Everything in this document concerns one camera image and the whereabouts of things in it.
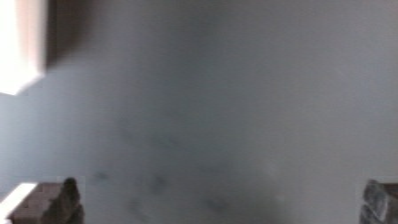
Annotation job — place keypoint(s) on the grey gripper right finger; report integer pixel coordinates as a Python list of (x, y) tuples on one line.
[(379, 209)]

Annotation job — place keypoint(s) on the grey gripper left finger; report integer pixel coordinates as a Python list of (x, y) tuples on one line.
[(43, 203)]

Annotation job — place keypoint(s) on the white block with marker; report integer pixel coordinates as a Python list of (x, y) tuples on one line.
[(215, 112)]

